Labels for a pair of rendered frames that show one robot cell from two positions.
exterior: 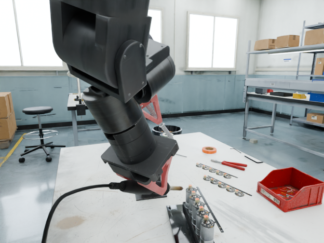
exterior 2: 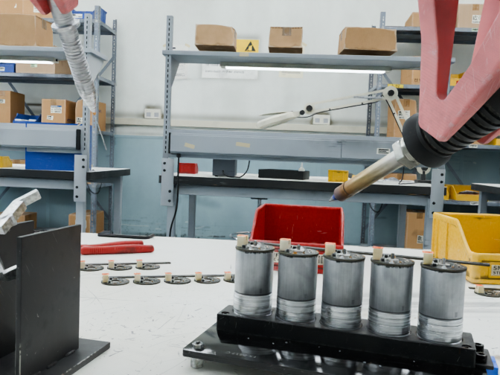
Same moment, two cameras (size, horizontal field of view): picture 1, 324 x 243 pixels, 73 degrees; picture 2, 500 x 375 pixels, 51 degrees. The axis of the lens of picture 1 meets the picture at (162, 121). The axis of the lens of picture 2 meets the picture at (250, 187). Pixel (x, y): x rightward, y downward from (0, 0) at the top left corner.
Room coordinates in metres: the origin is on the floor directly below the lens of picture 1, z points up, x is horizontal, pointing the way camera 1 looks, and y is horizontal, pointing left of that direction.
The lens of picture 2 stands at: (0.31, 0.23, 0.87)
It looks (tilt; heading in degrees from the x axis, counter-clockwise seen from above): 4 degrees down; 295
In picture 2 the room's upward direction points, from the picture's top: 2 degrees clockwise
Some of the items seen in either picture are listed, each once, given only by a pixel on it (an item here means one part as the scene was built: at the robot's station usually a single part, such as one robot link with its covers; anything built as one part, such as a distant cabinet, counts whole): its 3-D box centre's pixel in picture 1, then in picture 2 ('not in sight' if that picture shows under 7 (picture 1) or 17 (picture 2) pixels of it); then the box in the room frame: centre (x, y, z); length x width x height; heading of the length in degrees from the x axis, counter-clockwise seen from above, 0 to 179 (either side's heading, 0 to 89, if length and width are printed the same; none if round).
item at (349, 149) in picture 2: not in sight; (301, 149); (1.20, -2.19, 0.90); 1.30 x 0.06 x 0.12; 22
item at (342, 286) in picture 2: (197, 214); (341, 295); (0.40, -0.07, 0.79); 0.02 x 0.02 x 0.05
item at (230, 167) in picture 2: not in sight; (225, 167); (1.61, -2.18, 0.80); 0.15 x 0.12 x 0.10; 113
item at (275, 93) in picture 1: (280, 94); not in sight; (3.01, -1.64, 0.77); 0.24 x 0.16 x 0.04; 17
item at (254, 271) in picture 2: (190, 199); (253, 285); (0.45, -0.07, 0.79); 0.02 x 0.02 x 0.05
